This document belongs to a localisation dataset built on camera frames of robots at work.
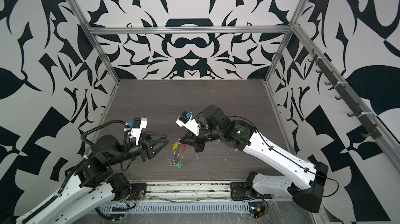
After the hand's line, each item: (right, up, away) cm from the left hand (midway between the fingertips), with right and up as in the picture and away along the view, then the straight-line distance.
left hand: (167, 137), depth 58 cm
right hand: (+5, -2, +3) cm, 6 cm away
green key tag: (+2, -18, +16) cm, 24 cm away
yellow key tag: (+2, -6, +7) cm, 9 cm away
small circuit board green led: (+37, -36, +13) cm, 53 cm away
